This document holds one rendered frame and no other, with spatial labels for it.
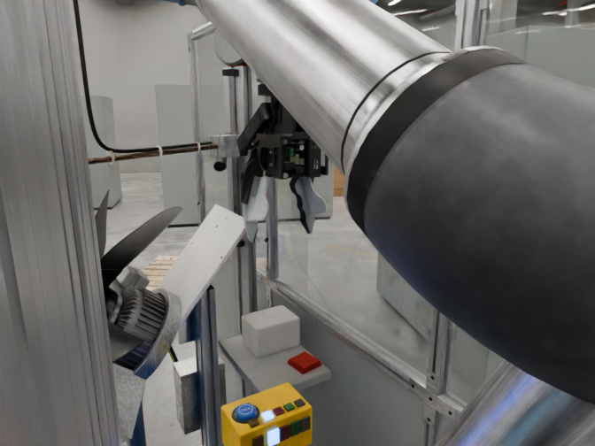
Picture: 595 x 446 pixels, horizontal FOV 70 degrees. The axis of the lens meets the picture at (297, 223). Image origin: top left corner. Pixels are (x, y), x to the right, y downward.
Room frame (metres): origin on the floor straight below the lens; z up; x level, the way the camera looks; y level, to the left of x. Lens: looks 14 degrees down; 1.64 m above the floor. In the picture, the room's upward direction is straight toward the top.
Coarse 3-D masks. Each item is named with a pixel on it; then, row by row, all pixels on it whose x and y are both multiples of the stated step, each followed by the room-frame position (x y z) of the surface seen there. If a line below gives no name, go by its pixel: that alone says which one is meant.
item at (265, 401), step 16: (288, 384) 0.82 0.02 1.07; (240, 400) 0.77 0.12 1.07; (256, 400) 0.77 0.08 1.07; (272, 400) 0.77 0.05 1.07; (288, 400) 0.77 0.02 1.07; (304, 400) 0.77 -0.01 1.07; (224, 416) 0.73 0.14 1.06; (256, 416) 0.71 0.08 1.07; (288, 416) 0.72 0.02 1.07; (304, 416) 0.74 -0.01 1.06; (224, 432) 0.73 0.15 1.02; (240, 432) 0.67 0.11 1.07; (256, 432) 0.68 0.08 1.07; (304, 432) 0.74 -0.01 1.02
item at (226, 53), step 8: (216, 32) 1.55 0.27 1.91; (216, 40) 1.55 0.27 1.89; (224, 40) 1.54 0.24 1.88; (216, 48) 1.55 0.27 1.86; (224, 48) 1.54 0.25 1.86; (232, 48) 1.53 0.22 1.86; (224, 56) 1.54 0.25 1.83; (232, 56) 1.53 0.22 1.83; (232, 64) 1.53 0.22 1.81; (240, 64) 1.54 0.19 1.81
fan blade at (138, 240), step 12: (156, 216) 0.91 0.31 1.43; (168, 216) 1.03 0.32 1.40; (144, 228) 0.95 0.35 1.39; (156, 228) 1.02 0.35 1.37; (132, 240) 0.96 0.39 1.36; (144, 240) 1.02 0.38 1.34; (108, 252) 0.92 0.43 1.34; (120, 252) 0.97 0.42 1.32; (132, 252) 1.02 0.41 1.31; (108, 264) 0.98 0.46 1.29; (120, 264) 1.02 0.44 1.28
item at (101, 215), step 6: (108, 192) 1.23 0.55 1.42; (102, 204) 1.20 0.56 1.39; (102, 210) 1.21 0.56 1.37; (96, 216) 1.16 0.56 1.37; (102, 216) 1.22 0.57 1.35; (96, 222) 1.16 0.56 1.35; (102, 222) 1.23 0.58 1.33; (102, 228) 1.24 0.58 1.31; (102, 234) 1.24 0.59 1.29; (102, 240) 1.24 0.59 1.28; (102, 246) 1.23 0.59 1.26; (102, 252) 1.22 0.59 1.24
